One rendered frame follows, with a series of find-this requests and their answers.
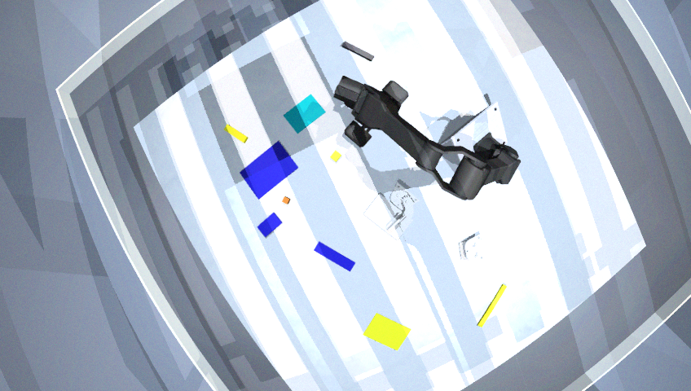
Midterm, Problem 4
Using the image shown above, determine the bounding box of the cyan flat plate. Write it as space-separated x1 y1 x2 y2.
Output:
284 94 325 134

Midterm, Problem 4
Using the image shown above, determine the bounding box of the yellow flat rectangular plate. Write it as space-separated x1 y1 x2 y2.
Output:
363 313 411 351

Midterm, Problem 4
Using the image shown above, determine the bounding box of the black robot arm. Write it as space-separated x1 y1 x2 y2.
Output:
334 76 522 201

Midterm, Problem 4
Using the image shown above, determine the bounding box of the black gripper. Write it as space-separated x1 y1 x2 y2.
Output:
344 80 409 147

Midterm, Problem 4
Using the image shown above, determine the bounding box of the yellow flat bar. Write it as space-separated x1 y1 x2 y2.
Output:
224 125 248 143
478 284 507 327

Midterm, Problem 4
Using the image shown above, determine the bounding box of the dark grey flat bar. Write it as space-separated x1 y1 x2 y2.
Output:
341 41 374 62

